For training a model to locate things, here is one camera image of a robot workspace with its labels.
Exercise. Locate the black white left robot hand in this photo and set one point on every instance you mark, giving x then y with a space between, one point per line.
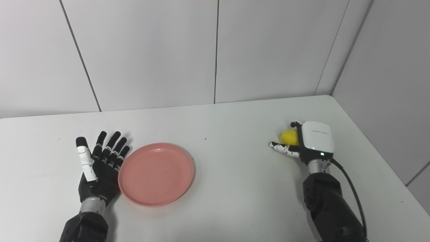
100 185

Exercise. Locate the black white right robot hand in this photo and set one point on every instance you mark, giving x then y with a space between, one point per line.
317 137

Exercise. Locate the yellow lemon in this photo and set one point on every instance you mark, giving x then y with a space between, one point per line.
289 137

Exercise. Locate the pink round plate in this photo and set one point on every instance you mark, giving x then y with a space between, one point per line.
156 174

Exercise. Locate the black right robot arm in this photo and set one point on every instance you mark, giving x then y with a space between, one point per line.
329 208

